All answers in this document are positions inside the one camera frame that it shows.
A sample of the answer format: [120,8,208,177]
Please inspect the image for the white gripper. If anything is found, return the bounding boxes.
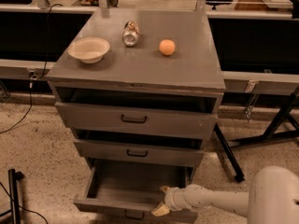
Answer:
[151,186,181,217]

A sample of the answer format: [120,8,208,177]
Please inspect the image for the grey bottom drawer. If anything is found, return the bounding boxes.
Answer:
[74,160,192,221]

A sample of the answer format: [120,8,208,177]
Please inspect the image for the grey drawer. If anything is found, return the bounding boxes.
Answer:
[74,160,192,221]
[56,87,217,139]
[74,131,203,167]

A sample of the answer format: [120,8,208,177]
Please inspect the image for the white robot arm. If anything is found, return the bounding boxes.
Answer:
[151,166,299,224]

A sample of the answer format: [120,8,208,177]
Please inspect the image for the grey middle drawer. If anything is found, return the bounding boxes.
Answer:
[74,131,203,167]

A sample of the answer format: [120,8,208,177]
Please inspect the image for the grey top drawer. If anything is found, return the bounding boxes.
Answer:
[56,87,217,139]

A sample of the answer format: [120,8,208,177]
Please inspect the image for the grey drawer cabinet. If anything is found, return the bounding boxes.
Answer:
[45,8,226,185]

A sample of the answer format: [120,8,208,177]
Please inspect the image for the black metal stand right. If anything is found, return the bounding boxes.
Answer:
[214,86,299,182]

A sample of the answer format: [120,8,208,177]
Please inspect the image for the black stand left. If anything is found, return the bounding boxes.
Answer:
[0,169,21,224]

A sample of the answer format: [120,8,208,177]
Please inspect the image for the orange fruit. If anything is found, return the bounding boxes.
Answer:
[159,39,176,56]

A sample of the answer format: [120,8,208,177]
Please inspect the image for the white bowl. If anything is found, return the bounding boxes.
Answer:
[67,37,110,63]

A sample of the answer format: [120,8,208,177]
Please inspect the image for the lying metal can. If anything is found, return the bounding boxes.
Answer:
[122,21,139,47]

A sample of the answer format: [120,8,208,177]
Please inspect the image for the grey barrier rail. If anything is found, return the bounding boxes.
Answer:
[0,7,299,94]

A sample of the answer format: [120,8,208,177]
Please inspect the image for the black cable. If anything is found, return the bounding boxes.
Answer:
[0,3,64,135]

